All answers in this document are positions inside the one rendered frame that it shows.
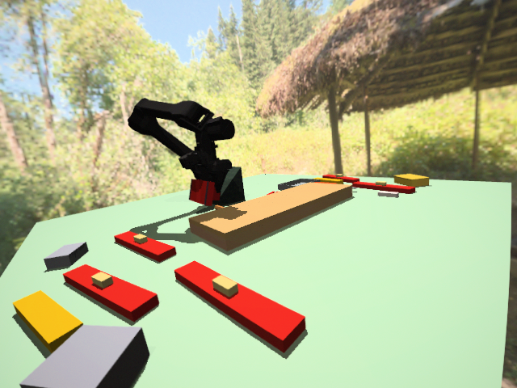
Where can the tan rectangular panel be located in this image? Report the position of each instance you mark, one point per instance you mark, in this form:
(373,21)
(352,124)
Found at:
(236,225)

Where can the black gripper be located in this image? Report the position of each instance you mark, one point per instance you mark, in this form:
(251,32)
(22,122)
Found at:
(216,167)

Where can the yellow rectangular block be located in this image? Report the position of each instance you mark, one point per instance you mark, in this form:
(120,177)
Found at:
(325,180)
(51,323)
(411,180)

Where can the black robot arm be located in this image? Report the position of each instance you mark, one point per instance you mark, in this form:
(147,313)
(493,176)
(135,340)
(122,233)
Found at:
(185,114)

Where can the small white rectangular block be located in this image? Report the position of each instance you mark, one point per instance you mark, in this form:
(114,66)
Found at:
(390,194)

